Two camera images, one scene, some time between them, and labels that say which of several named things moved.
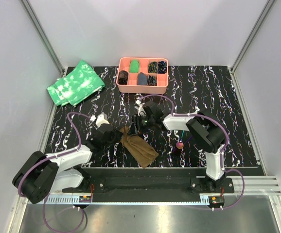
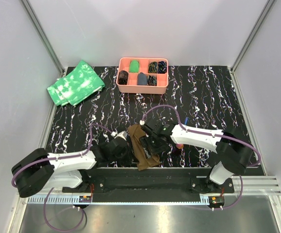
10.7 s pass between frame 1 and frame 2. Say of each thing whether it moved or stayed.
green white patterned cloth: stayed
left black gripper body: moved
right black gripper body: moved
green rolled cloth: stayed
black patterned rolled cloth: stayed
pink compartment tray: stayed
